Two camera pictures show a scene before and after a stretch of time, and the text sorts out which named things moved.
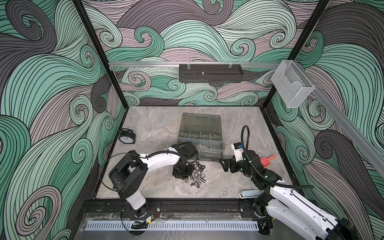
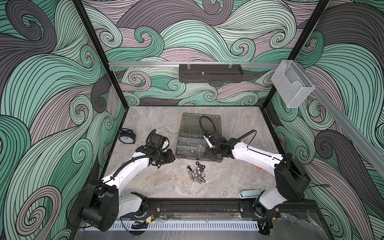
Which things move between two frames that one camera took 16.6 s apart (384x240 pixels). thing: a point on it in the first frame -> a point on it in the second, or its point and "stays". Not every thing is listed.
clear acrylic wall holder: [292, 84] stays
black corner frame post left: [88, 24] stays
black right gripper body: [240, 167] -> [213, 152]
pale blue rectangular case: [249, 193] stays
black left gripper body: [184, 172] -> [164, 157]
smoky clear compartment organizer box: [205, 131] stays
